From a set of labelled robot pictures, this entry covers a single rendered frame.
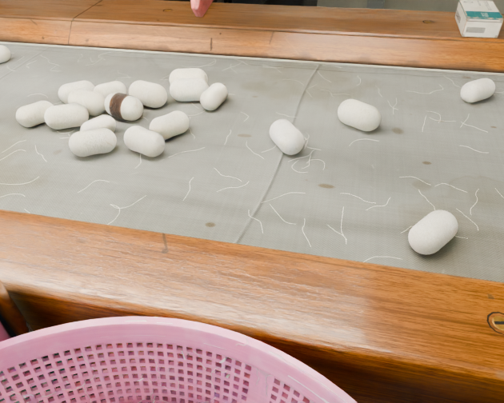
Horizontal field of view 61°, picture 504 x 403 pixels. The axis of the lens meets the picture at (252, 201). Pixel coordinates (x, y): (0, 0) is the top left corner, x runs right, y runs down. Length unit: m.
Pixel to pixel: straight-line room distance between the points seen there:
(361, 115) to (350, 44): 0.15
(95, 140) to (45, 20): 0.30
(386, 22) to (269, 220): 0.33
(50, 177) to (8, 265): 0.11
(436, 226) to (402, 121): 0.15
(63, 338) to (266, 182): 0.17
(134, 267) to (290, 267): 0.08
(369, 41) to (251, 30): 0.13
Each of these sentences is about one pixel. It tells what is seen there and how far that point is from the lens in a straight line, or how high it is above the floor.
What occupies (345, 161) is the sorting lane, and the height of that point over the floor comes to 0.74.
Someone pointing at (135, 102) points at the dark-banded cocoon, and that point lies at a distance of 0.40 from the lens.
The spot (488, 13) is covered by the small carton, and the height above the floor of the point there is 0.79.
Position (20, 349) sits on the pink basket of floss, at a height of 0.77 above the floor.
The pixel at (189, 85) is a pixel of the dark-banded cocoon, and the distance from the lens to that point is 0.41.
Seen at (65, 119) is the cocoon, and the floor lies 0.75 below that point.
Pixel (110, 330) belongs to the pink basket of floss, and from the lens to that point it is 0.21.
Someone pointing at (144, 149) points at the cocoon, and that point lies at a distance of 0.34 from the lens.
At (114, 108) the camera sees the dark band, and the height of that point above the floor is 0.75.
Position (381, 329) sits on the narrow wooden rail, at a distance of 0.21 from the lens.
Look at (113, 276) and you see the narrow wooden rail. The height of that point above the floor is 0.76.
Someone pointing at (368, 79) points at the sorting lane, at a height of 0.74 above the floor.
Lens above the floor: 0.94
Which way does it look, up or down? 41 degrees down
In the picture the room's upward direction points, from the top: 2 degrees counter-clockwise
